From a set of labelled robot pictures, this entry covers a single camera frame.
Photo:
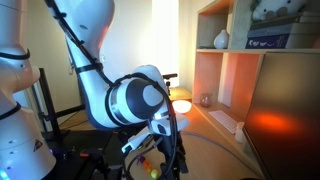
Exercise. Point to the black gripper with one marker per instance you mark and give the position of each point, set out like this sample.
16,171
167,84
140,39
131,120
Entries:
175,160

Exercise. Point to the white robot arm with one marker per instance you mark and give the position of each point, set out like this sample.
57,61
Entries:
140,97

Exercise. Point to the black computer monitor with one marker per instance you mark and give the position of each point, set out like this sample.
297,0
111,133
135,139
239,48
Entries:
283,121

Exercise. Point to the glowing round lamp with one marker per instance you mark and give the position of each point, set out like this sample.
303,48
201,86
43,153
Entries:
181,106

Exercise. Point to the white keyboard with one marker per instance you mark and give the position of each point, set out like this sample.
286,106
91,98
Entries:
225,120

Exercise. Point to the white candle jar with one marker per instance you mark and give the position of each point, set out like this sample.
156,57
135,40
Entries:
239,134

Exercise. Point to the wooden shelf unit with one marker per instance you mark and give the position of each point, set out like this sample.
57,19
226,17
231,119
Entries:
229,74

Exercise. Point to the white ceramic vase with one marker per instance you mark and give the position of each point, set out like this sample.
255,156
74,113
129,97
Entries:
221,40

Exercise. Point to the white plush toy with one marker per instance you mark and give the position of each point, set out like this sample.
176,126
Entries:
268,9

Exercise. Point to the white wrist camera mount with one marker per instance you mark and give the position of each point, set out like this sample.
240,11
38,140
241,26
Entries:
135,141

